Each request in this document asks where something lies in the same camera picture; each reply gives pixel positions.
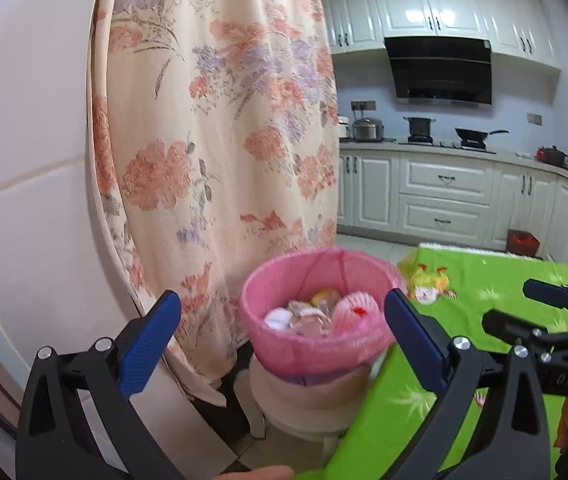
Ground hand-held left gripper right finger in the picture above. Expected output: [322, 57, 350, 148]
[384, 289, 551, 480]

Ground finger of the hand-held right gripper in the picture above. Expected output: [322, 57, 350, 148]
[482, 310, 568, 361]
[523, 279, 568, 326]

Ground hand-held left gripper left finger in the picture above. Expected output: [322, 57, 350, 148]
[16, 290, 183, 480]

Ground pink foam fruit net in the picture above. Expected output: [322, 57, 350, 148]
[334, 294, 379, 333]

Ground pink-bagged trash bin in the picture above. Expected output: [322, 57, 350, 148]
[240, 248, 407, 386]

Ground white tissue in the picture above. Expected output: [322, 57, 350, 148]
[264, 307, 292, 331]

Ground person's left hand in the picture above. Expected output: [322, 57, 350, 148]
[224, 465, 295, 480]

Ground red floor bin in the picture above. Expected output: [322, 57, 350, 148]
[506, 229, 541, 257]

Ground green printed tablecloth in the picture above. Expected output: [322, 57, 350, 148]
[294, 242, 568, 480]

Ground white plastic stool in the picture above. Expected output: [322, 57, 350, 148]
[234, 355, 385, 443]

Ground black clay pot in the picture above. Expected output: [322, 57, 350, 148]
[536, 146, 568, 167]

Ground white lower cabinets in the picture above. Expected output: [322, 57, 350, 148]
[338, 150, 568, 273]

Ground white cabinets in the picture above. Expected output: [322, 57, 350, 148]
[338, 150, 568, 273]
[321, 0, 563, 72]

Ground black frying pan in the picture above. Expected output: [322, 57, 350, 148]
[455, 127, 510, 143]

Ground gas stove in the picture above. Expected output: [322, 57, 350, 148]
[398, 136, 497, 153]

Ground black stock pot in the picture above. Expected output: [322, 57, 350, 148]
[404, 116, 436, 137]

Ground silver pressure cooker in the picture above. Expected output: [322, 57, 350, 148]
[352, 116, 385, 142]

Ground floral curtain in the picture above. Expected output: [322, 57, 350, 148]
[86, 0, 341, 408]

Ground black range hood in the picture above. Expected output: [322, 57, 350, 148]
[384, 36, 494, 107]

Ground white upper cabinets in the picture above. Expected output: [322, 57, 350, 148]
[321, 0, 563, 72]

